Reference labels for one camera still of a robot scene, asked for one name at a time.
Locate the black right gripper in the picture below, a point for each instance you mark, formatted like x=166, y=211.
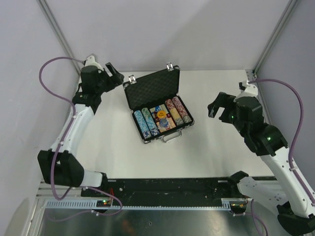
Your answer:
x=222, y=100

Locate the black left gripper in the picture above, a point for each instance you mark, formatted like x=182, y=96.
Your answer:
x=116, y=78

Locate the black poker chip case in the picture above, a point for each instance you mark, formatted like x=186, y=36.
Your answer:
x=153, y=90

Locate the orange big blind button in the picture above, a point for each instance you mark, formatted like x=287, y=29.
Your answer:
x=161, y=114

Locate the clear dealer button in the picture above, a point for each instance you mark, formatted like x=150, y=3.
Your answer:
x=164, y=123

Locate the red card deck box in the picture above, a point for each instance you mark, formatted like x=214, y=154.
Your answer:
x=171, y=124

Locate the blue card deck box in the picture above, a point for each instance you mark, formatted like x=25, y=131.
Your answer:
x=154, y=111

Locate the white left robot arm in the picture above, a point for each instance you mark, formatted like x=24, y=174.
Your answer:
x=58, y=164

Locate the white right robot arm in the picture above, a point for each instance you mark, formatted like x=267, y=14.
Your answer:
x=291, y=205

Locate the purple chip stack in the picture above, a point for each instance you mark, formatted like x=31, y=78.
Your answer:
x=181, y=110

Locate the yellow chip stack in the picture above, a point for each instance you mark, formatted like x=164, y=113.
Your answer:
x=176, y=116

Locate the red chip stack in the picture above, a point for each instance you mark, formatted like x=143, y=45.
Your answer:
x=169, y=104

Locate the light blue chip stack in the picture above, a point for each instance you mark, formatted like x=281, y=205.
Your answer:
x=142, y=124

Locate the green chip stack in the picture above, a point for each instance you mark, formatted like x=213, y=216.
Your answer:
x=150, y=122

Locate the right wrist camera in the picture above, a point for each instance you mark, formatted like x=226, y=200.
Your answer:
x=247, y=90

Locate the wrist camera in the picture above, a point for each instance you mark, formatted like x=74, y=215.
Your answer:
x=247, y=90
x=91, y=61

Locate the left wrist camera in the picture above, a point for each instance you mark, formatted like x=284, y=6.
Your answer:
x=91, y=61

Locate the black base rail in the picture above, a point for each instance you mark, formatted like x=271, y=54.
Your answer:
x=174, y=191

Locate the white cable duct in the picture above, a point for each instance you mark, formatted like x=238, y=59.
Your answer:
x=101, y=204

